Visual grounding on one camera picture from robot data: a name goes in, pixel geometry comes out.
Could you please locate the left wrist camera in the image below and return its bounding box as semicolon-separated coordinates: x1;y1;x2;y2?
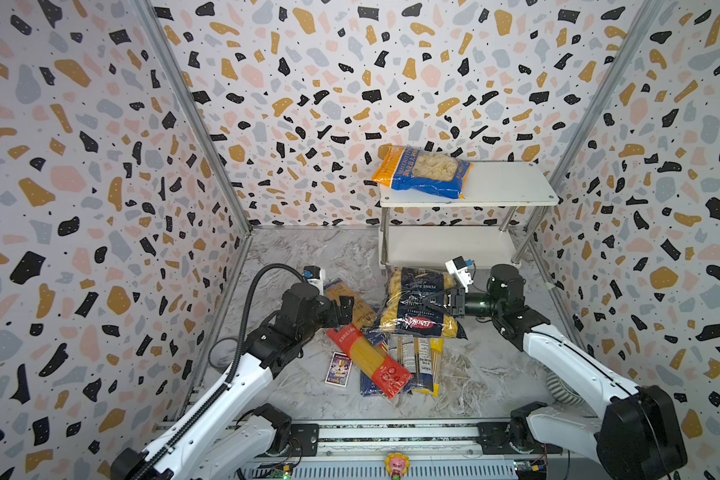
303;265;325;295

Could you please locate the dark blue spaghetti packet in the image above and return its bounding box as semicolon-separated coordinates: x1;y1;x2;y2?
360;332;388;397

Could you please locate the red spaghetti packet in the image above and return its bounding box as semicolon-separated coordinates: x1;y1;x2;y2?
326;324;412;399

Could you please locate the small purple card box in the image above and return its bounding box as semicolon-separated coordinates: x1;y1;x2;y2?
325;352;353;388

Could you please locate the clear yellow spaghetti packet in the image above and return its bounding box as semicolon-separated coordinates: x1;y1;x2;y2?
388;335;444;397

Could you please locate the black corrugated cable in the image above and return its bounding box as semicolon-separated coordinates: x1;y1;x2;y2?
116;263;307;480

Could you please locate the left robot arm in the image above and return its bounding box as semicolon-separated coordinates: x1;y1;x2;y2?
111;282;354;479

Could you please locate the yellow blue spaghetti packet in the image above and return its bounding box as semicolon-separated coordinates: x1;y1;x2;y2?
323;278;379;331

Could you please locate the grey ribbed cup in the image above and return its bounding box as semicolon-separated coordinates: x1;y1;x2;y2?
546;372;584;406

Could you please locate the small pink yellow figurine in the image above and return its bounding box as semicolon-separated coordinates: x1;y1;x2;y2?
384;453;410;480

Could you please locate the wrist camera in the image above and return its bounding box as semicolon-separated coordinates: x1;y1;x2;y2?
445;256;474;293
303;265;325;295

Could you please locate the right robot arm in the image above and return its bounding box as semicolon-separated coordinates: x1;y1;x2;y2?
444;257;688;479

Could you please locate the dark blue penne pasta bag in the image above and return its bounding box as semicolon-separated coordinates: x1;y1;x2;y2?
374;266;467;339

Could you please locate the blue orange orecchiette pasta bag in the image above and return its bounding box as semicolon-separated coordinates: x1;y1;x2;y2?
372;146;473;200

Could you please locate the white two-tier shelf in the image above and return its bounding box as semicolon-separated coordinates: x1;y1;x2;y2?
378;161;557;269

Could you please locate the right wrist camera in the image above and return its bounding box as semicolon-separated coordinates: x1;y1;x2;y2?
445;256;474;293

